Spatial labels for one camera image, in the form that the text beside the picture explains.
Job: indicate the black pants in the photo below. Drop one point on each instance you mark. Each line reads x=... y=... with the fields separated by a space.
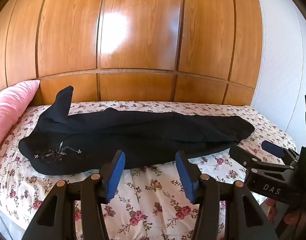
x=63 y=144

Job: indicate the person's right hand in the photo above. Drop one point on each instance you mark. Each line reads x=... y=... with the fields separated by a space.
x=289 y=219

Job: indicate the floral bed cover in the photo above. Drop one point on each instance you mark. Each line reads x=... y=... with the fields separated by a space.
x=149 y=202

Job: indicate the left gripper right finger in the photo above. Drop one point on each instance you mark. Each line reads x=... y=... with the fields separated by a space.
x=244 y=218

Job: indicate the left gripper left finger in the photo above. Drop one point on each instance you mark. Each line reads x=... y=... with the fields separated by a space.
x=55 y=218

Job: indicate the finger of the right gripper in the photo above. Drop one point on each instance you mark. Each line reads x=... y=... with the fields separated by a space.
x=242 y=156
x=272 y=149

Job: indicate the wooden wardrobe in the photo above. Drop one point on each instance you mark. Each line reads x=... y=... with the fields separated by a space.
x=201 y=51

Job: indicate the pink pillow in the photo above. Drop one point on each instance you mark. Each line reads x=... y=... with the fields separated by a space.
x=13 y=102

